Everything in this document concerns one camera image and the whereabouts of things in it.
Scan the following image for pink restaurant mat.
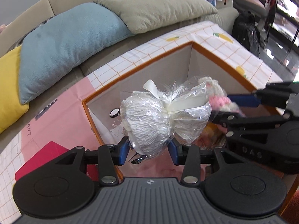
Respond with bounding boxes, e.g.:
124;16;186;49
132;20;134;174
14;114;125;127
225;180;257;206
21;78;211;180

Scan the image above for light blue cushion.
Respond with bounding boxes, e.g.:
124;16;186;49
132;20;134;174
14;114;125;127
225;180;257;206
19;3;132;105

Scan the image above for cellophane white bundle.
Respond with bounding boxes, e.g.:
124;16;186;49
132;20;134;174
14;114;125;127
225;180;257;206
120;77;212;158

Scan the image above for red lidded candy box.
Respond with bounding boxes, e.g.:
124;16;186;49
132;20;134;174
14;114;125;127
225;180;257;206
15;141;99;181

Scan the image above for grey-green cushion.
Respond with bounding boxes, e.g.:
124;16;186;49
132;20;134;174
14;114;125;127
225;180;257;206
93;0;218;34

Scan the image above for yellow snack packet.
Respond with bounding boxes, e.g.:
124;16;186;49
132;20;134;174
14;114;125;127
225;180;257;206
197;122;227;150

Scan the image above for checked fruit print tablecloth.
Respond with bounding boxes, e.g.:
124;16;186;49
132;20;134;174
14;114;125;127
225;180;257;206
1;21;281;223

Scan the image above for orange white cardboard box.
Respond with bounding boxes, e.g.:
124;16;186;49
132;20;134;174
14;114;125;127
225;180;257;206
81;40;286;183

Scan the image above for yellow cushion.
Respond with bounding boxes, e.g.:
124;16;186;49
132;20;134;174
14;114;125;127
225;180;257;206
0;46;29;132

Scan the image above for rust red sponge cloth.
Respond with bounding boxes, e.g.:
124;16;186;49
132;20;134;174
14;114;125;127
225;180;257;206
279;188;299;224

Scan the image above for black backpack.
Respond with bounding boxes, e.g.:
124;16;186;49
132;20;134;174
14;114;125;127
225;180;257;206
232;11;261;57

